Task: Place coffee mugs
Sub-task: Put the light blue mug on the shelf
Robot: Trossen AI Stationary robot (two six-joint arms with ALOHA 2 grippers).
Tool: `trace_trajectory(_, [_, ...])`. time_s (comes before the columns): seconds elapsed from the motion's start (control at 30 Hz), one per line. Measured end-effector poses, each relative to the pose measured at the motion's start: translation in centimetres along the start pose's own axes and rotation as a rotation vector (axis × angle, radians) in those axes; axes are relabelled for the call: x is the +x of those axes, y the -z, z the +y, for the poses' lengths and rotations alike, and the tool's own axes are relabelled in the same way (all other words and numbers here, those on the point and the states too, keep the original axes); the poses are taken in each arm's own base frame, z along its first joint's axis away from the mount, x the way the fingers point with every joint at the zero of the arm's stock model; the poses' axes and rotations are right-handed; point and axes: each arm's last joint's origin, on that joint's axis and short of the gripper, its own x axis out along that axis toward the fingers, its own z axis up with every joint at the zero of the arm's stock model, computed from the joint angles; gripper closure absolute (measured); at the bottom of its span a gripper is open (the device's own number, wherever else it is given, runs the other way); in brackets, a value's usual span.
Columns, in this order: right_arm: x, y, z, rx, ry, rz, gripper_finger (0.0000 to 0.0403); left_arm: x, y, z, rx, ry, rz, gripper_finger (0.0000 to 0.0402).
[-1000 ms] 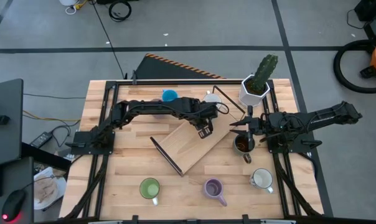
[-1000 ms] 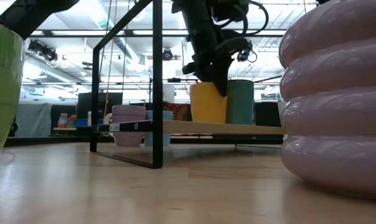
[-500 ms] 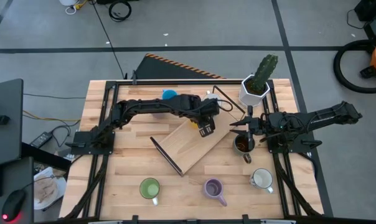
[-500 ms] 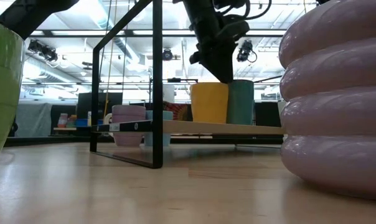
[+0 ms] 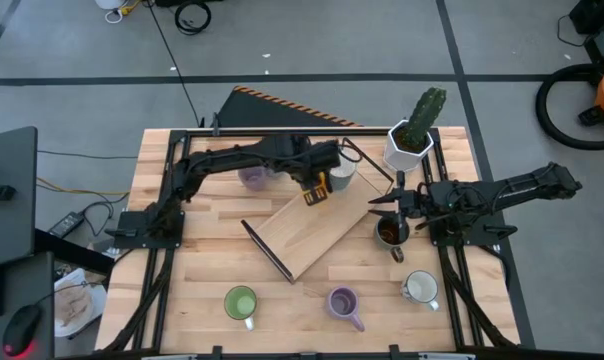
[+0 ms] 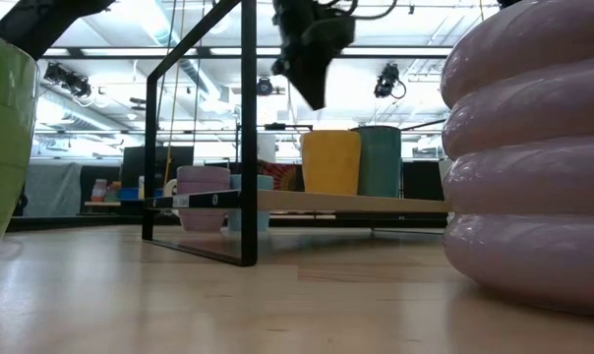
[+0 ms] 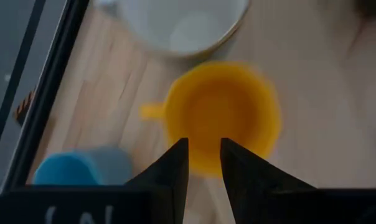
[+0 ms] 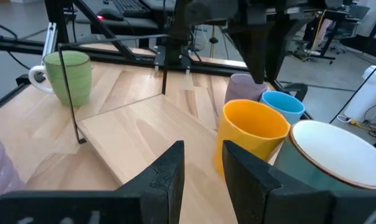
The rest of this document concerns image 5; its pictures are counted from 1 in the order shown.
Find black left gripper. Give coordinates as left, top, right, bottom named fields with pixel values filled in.
left=297, top=141, right=343, bottom=207

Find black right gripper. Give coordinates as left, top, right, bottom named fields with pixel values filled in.
left=369, top=171, right=429, bottom=234

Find dark green mug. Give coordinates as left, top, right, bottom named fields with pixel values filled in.
left=373, top=215, right=412, bottom=265

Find white mug back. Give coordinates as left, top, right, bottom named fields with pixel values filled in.
left=329, top=158, right=358, bottom=193

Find lilac ribbed mug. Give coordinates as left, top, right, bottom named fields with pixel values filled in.
left=237, top=166, right=276, bottom=192

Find white patterned mug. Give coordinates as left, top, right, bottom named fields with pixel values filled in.
left=400, top=269, right=441, bottom=312

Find smooth purple mug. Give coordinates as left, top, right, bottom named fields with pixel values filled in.
left=325, top=285, right=367, bottom=333

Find wooden shelf black metal ends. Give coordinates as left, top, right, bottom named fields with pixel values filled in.
left=240, top=136, right=397, bottom=285

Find white hexagonal planter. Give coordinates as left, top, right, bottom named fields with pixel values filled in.
left=383, top=118, right=436, bottom=174

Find green cactus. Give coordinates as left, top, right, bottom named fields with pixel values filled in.
left=400, top=87, right=448, bottom=153

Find black ramp hazard stripe edge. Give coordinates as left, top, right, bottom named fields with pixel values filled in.
left=216, top=84, right=364, bottom=129

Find black power adapter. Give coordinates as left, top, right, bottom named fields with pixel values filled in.
left=47, top=211, right=86, bottom=239

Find white plate with napkins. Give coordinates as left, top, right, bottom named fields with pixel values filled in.
left=53, top=267, right=108, bottom=339

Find black equipment cases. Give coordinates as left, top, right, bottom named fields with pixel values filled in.
left=567, top=0, right=604, bottom=64

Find dark grey desk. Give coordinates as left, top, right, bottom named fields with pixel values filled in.
left=0, top=125, right=39, bottom=271
left=0, top=251, right=56, bottom=360

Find black computer mouse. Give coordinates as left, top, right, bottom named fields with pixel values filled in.
left=1, top=303, right=43, bottom=359

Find black aluminium table frame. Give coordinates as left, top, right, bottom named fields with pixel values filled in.
left=99, top=127, right=521, bottom=360

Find black vacuum hose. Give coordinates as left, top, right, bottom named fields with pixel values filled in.
left=535, top=63, right=604, bottom=151

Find long black floor cable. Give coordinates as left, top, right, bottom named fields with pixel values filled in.
left=144, top=0, right=206, bottom=129

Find coiled black cable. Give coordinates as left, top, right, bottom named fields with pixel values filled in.
left=174, top=0, right=213, bottom=36

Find yellow floor cable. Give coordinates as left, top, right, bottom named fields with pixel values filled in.
left=35, top=175, right=131, bottom=197

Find thin black floor cable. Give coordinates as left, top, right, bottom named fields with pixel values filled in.
left=36, top=149, right=139, bottom=161

